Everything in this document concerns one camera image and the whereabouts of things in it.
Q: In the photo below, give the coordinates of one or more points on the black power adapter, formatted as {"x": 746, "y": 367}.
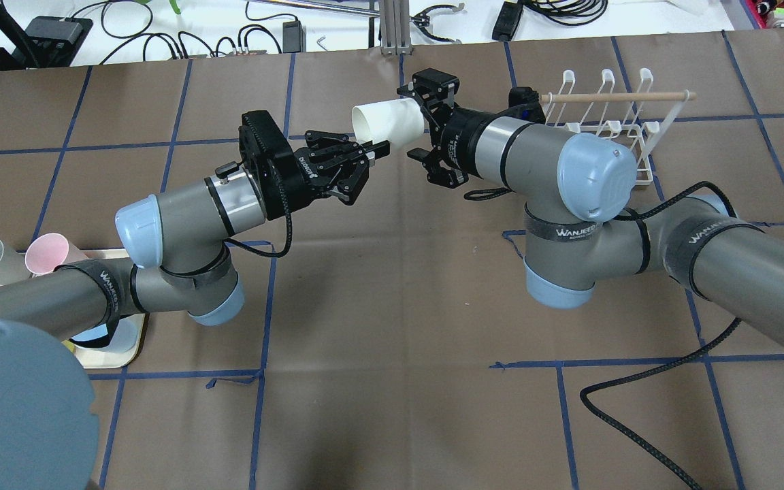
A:
{"x": 293, "y": 37}

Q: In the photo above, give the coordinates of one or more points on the pink plastic cup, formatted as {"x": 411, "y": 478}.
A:
{"x": 50, "y": 251}

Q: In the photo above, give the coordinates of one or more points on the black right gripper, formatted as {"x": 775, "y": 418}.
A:
{"x": 462, "y": 138}

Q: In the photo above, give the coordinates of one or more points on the aluminium frame post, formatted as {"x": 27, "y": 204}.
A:
{"x": 395, "y": 23}

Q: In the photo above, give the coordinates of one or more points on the white wire cup rack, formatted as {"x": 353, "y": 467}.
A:
{"x": 638, "y": 119}

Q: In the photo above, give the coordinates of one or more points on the white plastic cup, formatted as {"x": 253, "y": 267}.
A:
{"x": 398, "y": 121}

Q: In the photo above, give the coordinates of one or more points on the cream plastic tray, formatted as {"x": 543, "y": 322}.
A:
{"x": 126, "y": 341}

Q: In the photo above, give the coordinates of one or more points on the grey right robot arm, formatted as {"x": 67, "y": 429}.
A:
{"x": 579, "y": 228}

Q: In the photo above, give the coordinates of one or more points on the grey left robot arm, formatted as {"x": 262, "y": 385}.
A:
{"x": 178, "y": 259}

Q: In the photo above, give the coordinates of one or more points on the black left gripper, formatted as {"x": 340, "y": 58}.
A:
{"x": 295, "y": 180}

